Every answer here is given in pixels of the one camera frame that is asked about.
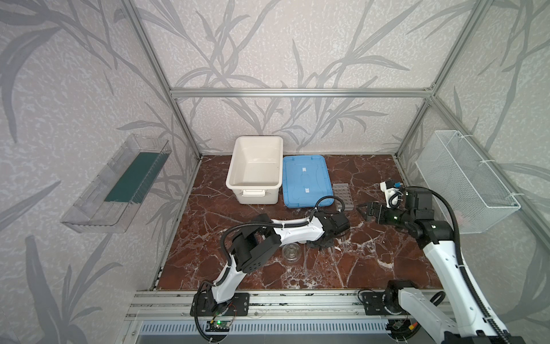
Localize clear test tube rack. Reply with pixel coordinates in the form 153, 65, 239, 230
332, 183, 354, 212

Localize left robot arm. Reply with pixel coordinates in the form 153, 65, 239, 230
206, 209, 350, 306

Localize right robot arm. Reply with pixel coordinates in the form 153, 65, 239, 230
357, 186, 525, 343

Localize clear glass flask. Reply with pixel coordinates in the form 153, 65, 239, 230
282, 243, 302, 264

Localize blue plastic bin lid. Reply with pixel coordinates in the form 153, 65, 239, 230
282, 155, 333, 209

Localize white plastic storage bin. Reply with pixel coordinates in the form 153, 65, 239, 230
226, 136, 284, 205

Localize green circuit board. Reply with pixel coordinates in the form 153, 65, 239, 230
205, 320, 232, 333

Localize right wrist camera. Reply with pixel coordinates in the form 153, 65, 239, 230
380, 180, 403, 209

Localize white wire mesh basket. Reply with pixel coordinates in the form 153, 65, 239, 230
416, 130, 521, 234

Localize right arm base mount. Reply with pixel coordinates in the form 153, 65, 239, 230
357, 289, 402, 316

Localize right circuit board wires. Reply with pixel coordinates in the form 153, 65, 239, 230
386, 319, 420, 338

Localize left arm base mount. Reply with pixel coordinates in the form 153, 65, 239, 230
190, 292, 250, 317

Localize clear acrylic wall shelf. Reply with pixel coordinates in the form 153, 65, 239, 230
60, 134, 172, 234

